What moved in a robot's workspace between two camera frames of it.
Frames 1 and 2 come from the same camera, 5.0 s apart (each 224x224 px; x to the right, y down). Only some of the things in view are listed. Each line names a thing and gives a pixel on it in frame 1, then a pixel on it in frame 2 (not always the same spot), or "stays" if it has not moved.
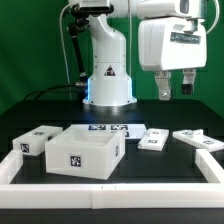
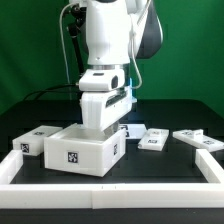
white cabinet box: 86,151 stays
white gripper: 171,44 to 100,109
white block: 197,139 stays
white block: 154,139 stays
